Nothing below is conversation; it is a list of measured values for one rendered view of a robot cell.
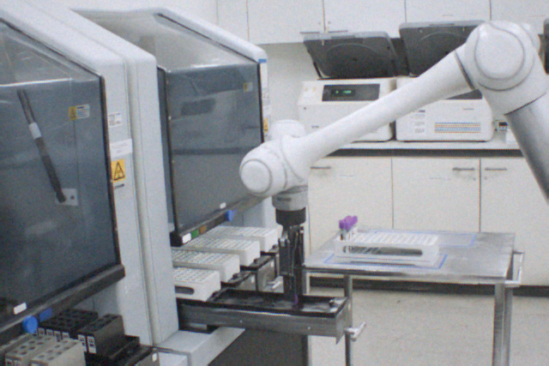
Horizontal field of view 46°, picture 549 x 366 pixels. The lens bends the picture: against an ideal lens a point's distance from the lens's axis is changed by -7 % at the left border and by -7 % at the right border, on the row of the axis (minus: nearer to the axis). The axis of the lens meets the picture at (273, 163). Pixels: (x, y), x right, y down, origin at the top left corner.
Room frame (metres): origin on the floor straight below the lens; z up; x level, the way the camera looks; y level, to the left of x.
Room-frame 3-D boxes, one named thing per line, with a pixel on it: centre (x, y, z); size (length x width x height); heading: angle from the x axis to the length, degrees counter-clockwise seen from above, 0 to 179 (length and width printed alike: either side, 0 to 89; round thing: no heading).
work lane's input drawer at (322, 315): (1.68, 0.15, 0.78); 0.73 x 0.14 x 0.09; 68
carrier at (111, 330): (1.34, 0.38, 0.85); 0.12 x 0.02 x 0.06; 159
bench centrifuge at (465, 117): (4.00, -1.06, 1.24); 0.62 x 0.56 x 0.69; 159
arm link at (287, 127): (1.63, -0.03, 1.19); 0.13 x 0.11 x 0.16; 161
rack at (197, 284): (1.75, 0.31, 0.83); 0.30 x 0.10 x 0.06; 68
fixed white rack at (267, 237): (2.18, 0.15, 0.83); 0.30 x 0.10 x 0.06; 68
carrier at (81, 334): (1.35, 0.40, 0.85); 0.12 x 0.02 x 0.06; 157
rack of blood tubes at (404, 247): (1.91, -0.31, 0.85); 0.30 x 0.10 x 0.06; 66
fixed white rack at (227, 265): (1.90, 0.27, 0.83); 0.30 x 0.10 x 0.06; 68
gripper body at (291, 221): (1.64, -0.03, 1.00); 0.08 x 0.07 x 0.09; 158
